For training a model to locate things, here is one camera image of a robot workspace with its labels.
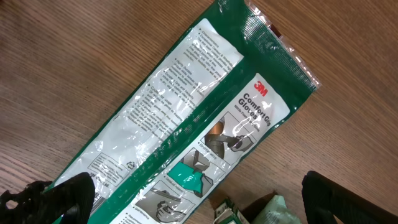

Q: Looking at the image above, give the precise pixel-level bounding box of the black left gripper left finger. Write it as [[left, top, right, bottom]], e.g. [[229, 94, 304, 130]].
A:
[[1, 172, 95, 224]]

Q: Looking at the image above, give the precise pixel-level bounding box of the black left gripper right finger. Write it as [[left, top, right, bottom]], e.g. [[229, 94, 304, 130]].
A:
[[302, 170, 397, 224]]

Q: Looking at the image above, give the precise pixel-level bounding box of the mint green wipes packet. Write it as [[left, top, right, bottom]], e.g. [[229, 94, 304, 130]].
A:
[[251, 195, 302, 224]]

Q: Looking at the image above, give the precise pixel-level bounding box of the green white medicine box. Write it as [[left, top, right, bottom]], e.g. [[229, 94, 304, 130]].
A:
[[213, 198, 249, 224]]

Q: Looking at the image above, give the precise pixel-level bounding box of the green glove packet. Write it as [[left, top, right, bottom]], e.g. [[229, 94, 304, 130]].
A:
[[55, 0, 319, 223]]

